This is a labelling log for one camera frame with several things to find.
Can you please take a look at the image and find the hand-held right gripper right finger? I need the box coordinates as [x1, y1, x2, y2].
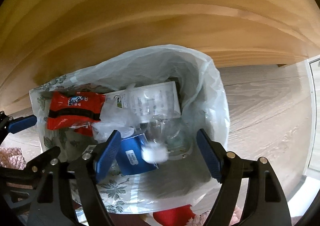
[196, 128, 293, 226]

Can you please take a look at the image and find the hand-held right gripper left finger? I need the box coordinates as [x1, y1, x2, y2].
[26, 129, 122, 226]

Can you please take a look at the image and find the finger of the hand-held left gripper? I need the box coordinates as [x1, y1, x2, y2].
[25, 145, 61, 170]
[0, 111, 38, 141]

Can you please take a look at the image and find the dark blue box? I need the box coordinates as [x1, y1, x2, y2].
[116, 133, 160, 176]

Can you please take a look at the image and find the red snack packet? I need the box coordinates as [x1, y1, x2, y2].
[71, 126, 93, 137]
[46, 91, 107, 130]

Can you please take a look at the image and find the translucent white plastic bag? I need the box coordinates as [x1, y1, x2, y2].
[92, 101, 135, 141]

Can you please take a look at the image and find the clear plastic clamshell container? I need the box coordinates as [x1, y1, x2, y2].
[140, 116, 195, 161]

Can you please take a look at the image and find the clear plastic tube white cap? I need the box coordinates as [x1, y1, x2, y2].
[141, 142, 169, 164]

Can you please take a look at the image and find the white milk carton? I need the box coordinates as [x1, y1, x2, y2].
[104, 81, 181, 122]

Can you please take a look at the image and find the floral plastic trash bag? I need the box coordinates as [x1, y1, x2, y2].
[29, 44, 230, 214]

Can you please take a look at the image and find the pink fluffy rug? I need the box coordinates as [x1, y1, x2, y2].
[0, 146, 27, 169]

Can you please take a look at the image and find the person's right leg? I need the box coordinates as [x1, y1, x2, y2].
[187, 203, 240, 226]

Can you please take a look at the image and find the person's right slipper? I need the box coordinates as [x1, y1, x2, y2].
[152, 205, 197, 226]

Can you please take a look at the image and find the wooden bed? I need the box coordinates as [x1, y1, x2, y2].
[0, 0, 320, 126]

